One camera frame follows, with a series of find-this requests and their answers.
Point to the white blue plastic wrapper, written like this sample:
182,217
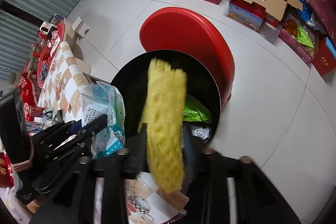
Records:
105,98

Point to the crumpled silver wrapper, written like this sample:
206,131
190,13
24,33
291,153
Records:
200,132

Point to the yellow foam fruit net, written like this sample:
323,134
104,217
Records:
162,121

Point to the blue fruit box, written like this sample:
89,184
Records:
244,16

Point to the red sofa blanket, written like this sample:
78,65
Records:
26,87

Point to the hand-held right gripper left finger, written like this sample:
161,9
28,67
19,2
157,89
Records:
113,174

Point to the blue plastic bag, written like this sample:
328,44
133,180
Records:
305,11

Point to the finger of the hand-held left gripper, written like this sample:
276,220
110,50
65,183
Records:
78,125
73,149

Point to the light green plastic bag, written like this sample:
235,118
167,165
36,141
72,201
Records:
197,111

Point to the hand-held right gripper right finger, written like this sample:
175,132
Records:
218,174

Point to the red gift box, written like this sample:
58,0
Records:
326,61

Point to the black round bin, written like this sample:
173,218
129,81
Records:
131,82

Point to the red plastic stool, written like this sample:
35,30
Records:
183,32

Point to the red round table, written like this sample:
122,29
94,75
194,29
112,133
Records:
45,56

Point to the pile of blue candies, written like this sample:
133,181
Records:
43,74

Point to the maroon gift bag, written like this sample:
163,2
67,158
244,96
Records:
320,1

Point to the pink fruit box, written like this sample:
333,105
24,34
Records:
294,45

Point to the small white cardboard box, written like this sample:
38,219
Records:
81,28

